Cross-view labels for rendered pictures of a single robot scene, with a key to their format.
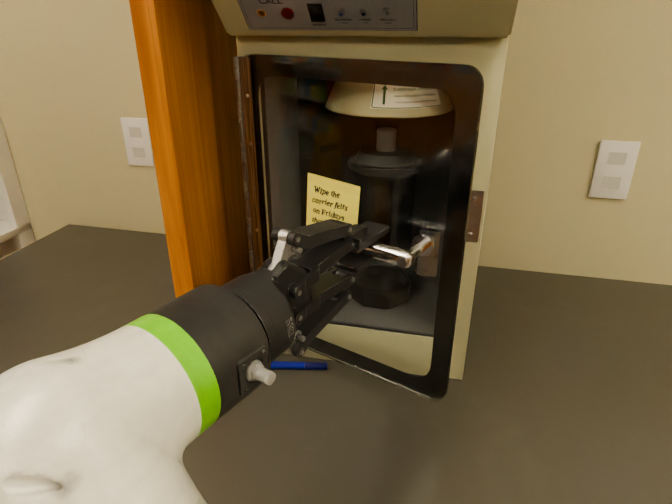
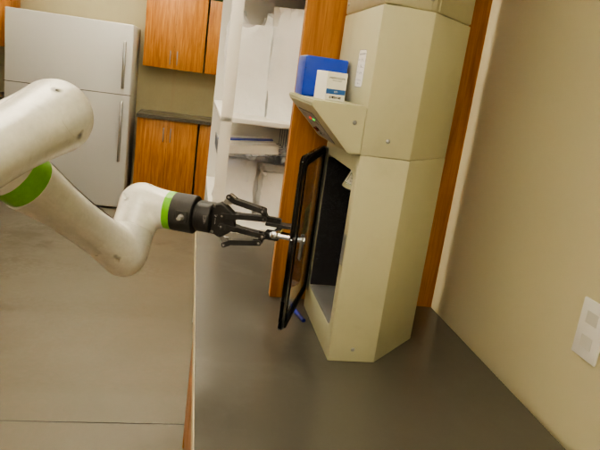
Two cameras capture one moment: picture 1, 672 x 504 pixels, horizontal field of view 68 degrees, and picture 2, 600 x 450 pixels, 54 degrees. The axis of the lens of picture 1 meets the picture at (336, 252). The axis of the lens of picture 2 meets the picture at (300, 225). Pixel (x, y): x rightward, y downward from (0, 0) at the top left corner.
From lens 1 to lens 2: 127 cm
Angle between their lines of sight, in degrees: 62
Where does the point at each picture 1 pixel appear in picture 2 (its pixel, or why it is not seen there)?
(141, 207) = not seen: hidden behind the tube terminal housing
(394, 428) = (270, 341)
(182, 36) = (310, 133)
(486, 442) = (279, 365)
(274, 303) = (204, 208)
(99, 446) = (135, 196)
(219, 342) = (176, 202)
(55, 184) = not seen: hidden behind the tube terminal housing
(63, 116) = not seen: hidden behind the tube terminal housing
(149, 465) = (138, 209)
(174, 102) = (293, 157)
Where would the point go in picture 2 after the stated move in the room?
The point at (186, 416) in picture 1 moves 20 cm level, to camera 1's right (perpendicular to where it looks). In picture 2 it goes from (156, 211) to (173, 236)
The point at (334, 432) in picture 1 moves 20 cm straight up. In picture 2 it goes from (257, 327) to (267, 250)
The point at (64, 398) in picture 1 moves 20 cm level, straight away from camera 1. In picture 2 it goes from (139, 187) to (196, 180)
